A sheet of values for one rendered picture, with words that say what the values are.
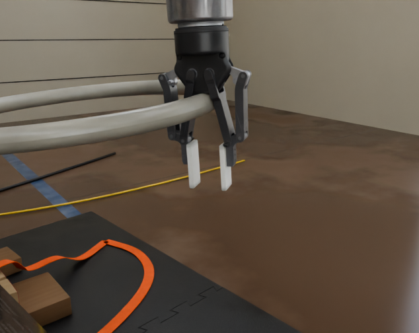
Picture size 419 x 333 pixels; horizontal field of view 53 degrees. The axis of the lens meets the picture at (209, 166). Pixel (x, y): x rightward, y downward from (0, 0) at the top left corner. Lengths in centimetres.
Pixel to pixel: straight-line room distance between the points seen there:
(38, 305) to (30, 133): 133
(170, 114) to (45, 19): 550
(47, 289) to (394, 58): 440
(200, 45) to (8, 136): 26
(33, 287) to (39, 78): 435
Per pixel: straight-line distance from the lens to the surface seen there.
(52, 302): 178
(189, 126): 62
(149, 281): 195
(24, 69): 592
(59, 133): 49
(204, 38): 57
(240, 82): 58
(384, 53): 534
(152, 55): 660
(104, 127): 49
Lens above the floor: 106
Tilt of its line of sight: 17 degrees down
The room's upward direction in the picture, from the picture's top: straight up
